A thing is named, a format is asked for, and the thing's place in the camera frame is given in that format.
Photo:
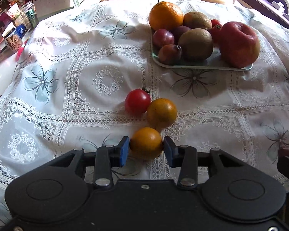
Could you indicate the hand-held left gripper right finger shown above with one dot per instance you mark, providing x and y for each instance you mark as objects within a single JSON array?
[{"x": 168, "y": 150}]

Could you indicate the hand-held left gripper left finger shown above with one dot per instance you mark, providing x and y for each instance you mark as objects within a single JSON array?
[{"x": 124, "y": 152}]

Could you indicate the small orange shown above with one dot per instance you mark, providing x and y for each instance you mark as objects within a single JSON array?
[
  {"x": 145, "y": 143},
  {"x": 161, "y": 113}
]

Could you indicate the red cherry tomato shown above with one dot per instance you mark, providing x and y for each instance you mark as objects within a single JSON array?
[
  {"x": 216, "y": 22},
  {"x": 215, "y": 35},
  {"x": 137, "y": 102}
]

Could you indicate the pale green rectangular plate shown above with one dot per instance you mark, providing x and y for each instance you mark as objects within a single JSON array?
[{"x": 171, "y": 66}]

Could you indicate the white lace floral tablecloth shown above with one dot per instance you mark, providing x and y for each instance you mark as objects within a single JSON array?
[{"x": 86, "y": 65}]

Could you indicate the brownish red plum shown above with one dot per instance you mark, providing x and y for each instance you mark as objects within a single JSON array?
[{"x": 169, "y": 54}]

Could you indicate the large brown kiwi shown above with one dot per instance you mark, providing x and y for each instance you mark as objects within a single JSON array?
[{"x": 196, "y": 44}]

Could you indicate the red purple plum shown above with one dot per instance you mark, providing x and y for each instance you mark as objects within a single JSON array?
[{"x": 162, "y": 38}]

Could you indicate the dark purple plum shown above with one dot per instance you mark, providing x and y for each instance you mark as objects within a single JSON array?
[{"x": 181, "y": 31}]

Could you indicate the red apple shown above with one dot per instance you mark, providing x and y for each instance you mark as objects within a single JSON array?
[{"x": 239, "y": 44}]

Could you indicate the small brown kiwi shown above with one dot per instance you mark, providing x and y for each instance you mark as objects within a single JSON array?
[{"x": 197, "y": 20}]

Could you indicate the large orange with stem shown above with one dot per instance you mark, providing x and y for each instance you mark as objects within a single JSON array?
[{"x": 166, "y": 15}]

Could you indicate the pink plate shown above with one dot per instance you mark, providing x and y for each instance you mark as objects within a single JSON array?
[{"x": 20, "y": 51}]

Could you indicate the patterned cup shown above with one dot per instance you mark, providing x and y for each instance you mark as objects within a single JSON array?
[{"x": 13, "y": 41}]

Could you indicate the white tissue box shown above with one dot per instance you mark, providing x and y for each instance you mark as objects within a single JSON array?
[{"x": 278, "y": 6}]

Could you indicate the green can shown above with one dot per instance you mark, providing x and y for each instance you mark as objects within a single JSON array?
[{"x": 31, "y": 16}]

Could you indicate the clear glass jar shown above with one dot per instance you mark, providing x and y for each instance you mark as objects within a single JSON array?
[{"x": 24, "y": 15}]

